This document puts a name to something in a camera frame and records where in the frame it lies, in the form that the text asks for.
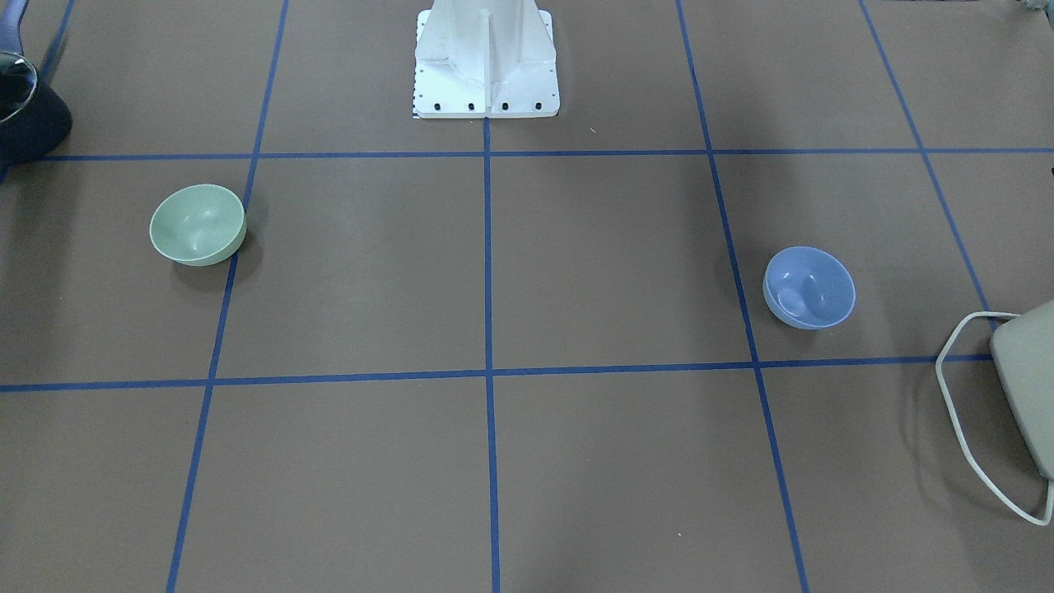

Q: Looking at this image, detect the blue bowl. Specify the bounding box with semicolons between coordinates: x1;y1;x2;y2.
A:
762;246;857;331

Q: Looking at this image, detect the green bowl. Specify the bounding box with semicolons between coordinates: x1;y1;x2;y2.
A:
148;184;248;266

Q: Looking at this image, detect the beige toaster appliance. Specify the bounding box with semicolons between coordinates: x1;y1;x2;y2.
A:
991;301;1053;479

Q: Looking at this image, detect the dark blue saucepan with lid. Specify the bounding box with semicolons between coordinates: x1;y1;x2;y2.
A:
1;1;72;169

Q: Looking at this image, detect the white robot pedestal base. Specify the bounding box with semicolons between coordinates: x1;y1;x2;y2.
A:
412;1;561;119

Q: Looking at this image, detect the white appliance cable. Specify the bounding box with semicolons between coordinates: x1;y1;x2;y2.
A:
935;311;1054;527

